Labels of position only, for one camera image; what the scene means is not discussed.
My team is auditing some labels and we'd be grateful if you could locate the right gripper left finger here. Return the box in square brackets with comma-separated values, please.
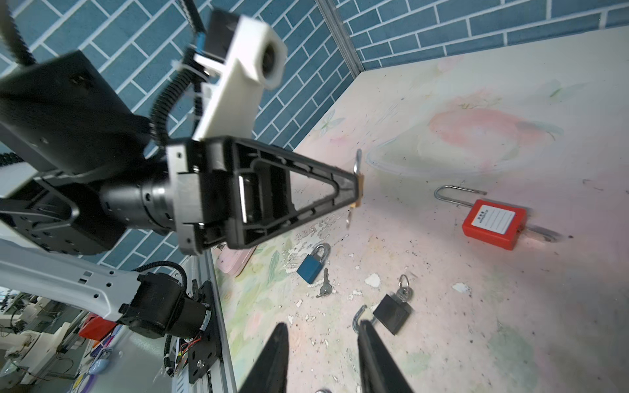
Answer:
[239, 323, 290, 393]

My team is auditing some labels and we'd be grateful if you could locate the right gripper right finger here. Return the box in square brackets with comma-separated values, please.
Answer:
[357, 320, 413, 393]

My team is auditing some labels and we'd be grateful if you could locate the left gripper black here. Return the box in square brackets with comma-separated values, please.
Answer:
[166, 137, 358, 255]

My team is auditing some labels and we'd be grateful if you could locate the blue padlock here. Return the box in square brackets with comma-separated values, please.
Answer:
[296, 242, 331, 284]

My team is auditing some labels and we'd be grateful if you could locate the silver key of blue padlock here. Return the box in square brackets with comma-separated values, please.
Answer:
[316, 268, 334, 298]

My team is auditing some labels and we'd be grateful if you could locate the small brass padlock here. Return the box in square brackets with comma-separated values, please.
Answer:
[346, 148, 365, 229]

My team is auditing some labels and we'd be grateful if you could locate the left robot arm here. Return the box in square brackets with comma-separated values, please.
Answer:
[1, 1, 362, 383]

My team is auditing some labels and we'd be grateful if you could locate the black padlock with key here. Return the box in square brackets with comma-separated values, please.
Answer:
[369, 274, 414, 335]

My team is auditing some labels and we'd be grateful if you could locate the red padlock with key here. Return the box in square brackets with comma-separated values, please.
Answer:
[433, 185, 560, 251]

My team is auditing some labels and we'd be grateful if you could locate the pink pencil case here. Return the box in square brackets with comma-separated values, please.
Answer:
[216, 247, 256, 277]

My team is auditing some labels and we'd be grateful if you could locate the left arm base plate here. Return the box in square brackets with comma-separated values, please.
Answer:
[188, 281, 222, 384]

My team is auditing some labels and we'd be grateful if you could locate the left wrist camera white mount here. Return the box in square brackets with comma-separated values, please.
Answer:
[193, 9, 288, 141]

